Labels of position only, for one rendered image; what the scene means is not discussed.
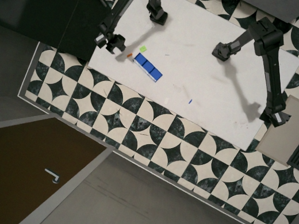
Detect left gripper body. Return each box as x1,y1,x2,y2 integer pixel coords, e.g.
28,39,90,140
259,111,270,122

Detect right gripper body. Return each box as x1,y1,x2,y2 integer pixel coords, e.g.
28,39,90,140
105,34,125,52

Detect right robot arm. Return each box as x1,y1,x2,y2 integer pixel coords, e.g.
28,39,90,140
94,0,168,52

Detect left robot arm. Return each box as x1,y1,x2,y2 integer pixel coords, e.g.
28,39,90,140
213,17,291,128

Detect blue rack of labelled bins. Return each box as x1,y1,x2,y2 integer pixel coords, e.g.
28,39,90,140
133,53,163,82

